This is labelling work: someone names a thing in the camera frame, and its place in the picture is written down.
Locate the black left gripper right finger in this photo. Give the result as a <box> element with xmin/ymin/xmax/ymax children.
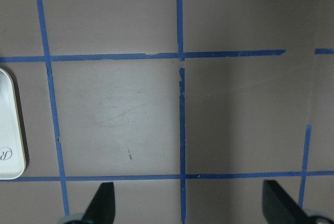
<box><xmin>262</xmin><ymin>180</ymin><xmax>315</xmax><ymax>224</ymax></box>

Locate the cream plastic tray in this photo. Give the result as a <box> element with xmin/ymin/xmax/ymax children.
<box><xmin>1</xmin><ymin>67</ymin><xmax>29</xmax><ymax>180</ymax></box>

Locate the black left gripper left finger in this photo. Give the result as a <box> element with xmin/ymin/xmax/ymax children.
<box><xmin>82</xmin><ymin>182</ymin><xmax>116</xmax><ymax>224</ymax></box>

